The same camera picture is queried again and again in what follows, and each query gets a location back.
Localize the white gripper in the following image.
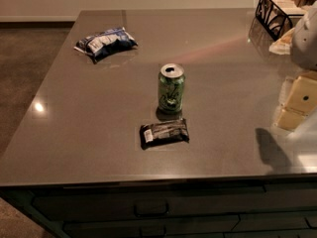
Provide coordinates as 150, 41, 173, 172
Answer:
275, 4, 317, 131

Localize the green soda can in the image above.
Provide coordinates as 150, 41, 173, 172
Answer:
158, 63, 185, 114

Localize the blue chip bag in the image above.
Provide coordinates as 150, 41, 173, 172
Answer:
74, 27, 138, 63

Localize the right cabinet drawer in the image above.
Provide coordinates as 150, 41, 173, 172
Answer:
224, 211, 317, 238

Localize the cabinet drawer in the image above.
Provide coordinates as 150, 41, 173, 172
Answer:
63, 215, 240, 238
33, 185, 317, 222
224, 211, 317, 238

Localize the black snack packet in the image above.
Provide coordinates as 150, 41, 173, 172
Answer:
140, 118, 189, 150

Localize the lower cabinet drawer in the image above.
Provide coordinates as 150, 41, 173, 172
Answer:
63, 215, 240, 238

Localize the upper cabinet drawer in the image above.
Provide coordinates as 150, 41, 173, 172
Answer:
33, 185, 317, 222

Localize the black wire basket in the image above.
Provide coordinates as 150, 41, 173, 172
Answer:
256, 0, 316, 41

